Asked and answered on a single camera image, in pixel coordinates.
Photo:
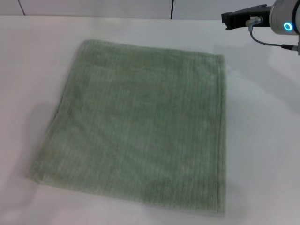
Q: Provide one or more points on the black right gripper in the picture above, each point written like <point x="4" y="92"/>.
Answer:
<point x="243" y="16"/>

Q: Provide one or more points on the green ribbed towel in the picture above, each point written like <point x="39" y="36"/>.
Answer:
<point x="140" y="126"/>

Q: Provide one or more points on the black vertical wall strip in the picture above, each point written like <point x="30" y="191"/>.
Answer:
<point x="172" y="9"/>

